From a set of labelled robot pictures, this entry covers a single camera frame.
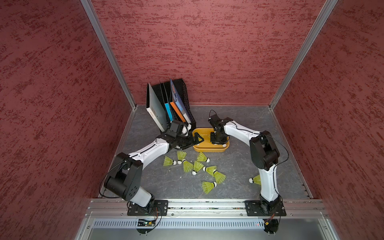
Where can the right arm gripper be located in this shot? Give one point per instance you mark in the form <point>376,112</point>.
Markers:
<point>214,141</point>

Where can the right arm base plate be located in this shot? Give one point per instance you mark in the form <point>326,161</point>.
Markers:
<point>265,209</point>

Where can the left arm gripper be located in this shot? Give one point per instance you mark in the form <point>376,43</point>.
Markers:
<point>191,142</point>

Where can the black mesh file organizer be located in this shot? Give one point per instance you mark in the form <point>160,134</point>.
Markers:
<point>163,92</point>

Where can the aluminium corner post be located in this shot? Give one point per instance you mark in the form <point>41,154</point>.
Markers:
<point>95,22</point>
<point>317,26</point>

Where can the orange blue book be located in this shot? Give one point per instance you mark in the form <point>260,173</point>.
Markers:
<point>178,105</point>

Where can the left aluminium corner post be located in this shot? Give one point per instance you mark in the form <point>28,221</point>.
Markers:
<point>95,22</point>

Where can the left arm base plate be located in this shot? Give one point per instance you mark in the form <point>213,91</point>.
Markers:
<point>155,208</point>

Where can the teal book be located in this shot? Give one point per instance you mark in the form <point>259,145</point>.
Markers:
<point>169,110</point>

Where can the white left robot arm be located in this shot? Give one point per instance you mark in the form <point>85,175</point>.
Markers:
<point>124,178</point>

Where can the right aluminium corner post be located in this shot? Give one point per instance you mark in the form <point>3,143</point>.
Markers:
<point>317,26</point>

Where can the white grey book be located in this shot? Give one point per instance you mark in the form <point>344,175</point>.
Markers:
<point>155,109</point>

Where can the green shuttlecock eleventh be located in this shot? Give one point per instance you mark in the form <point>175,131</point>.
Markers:
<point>255,180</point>

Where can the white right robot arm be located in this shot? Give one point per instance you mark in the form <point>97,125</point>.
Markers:
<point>264,155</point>

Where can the yellow plastic storage box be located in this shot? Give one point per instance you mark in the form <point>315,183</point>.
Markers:
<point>207,146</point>

